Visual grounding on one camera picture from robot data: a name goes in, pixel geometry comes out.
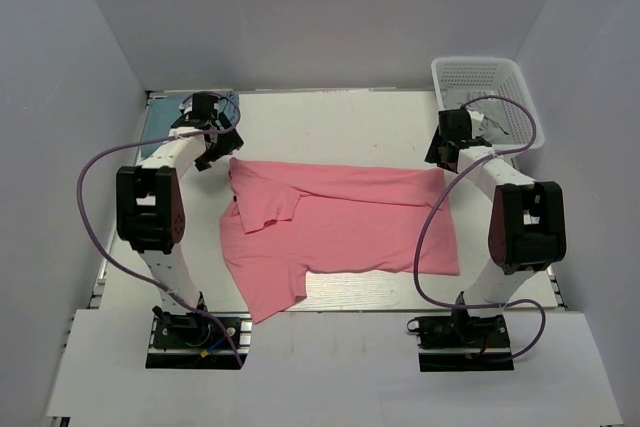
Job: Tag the pink t shirt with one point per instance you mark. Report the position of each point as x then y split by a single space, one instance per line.
286 220

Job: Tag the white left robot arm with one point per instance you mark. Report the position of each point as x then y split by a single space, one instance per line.
150 214

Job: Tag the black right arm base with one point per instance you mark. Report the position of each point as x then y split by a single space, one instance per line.
459 342

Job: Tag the grey t shirt in basket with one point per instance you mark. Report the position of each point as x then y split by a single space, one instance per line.
488 115

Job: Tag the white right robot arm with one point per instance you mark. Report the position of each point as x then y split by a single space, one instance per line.
527 230

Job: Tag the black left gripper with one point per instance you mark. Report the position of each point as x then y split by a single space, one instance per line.
230 142

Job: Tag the white plastic basket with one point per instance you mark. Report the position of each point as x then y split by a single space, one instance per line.
495 91

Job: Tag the teal folded t shirt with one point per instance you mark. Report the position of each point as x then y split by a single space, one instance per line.
164 109

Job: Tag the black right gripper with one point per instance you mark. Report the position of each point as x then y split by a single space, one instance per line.
434 153

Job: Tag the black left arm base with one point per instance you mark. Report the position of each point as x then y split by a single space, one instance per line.
192 342

